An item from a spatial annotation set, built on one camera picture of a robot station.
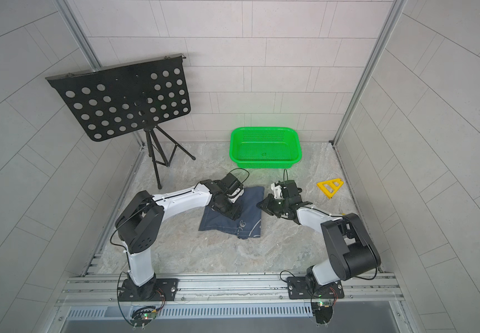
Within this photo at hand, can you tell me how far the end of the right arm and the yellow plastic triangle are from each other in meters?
0.28

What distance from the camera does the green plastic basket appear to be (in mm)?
1103

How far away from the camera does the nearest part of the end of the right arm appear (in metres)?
0.68

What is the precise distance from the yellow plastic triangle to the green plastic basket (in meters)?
0.19

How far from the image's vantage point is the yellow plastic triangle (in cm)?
98

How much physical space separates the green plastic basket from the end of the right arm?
31 cm
